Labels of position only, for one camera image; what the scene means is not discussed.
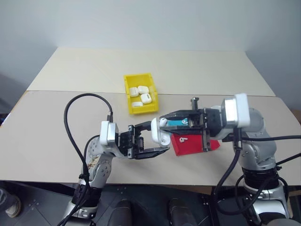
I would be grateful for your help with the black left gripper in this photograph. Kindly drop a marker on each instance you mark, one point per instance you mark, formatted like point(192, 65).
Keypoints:
point(127, 143)

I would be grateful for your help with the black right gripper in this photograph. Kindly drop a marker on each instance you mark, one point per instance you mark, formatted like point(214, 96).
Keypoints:
point(212, 122)

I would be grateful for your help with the white earbuds case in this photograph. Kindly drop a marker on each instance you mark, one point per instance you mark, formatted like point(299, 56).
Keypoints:
point(137, 104)
point(155, 131)
point(143, 89)
point(146, 98)
point(134, 91)

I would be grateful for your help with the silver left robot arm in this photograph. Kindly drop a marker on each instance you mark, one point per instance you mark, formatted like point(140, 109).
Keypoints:
point(103, 166)

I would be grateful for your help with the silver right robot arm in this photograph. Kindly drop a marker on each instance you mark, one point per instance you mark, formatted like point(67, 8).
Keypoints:
point(257, 146)

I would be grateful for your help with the white closed earbuds case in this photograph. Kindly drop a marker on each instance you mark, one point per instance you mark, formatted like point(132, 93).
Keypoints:
point(134, 91)
point(137, 104)
point(143, 89)
point(146, 98)

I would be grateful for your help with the yellow plastic bin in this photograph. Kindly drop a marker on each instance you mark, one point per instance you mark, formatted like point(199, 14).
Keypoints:
point(134, 81)

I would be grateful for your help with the white earbud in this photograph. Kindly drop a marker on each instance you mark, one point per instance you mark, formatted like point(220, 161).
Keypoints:
point(184, 122)
point(183, 139)

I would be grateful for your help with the teal flat tray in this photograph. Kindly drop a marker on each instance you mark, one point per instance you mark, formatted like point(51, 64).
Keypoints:
point(174, 122)

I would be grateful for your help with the red flat tray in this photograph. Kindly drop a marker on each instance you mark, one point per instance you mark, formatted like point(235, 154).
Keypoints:
point(190, 146)

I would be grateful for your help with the black metal base platform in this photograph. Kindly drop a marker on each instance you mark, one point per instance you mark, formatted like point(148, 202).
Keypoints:
point(148, 204)

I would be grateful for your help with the grey white shoe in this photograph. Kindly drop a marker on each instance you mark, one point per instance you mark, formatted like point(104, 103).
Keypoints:
point(13, 208)

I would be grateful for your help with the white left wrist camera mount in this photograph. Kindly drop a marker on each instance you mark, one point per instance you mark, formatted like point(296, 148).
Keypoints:
point(107, 134)

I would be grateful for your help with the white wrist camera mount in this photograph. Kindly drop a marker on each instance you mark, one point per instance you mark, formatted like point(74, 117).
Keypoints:
point(107, 134)
point(236, 110)

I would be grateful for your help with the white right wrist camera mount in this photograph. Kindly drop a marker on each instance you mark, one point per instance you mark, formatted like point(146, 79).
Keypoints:
point(236, 110)

